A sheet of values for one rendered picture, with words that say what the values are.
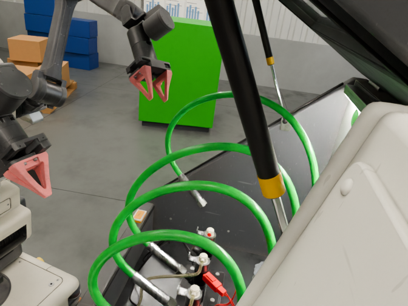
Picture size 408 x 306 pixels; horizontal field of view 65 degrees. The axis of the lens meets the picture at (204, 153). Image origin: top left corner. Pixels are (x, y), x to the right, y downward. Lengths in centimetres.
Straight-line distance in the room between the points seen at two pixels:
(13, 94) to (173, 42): 337
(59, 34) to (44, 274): 115
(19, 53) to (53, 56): 397
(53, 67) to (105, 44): 651
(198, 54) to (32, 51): 236
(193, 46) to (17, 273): 290
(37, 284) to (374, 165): 173
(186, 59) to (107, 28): 395
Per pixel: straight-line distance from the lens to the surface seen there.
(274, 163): 25
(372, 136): 19
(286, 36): 711
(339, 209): 18
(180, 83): 397
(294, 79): 725
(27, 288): 182
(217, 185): 45
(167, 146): 78
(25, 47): 513
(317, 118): 92
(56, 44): 124
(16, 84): 61
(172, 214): 111
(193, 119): 410
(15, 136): 64
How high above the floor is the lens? 159
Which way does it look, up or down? 26 degrees down
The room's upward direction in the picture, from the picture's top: 7 degrees clockwise
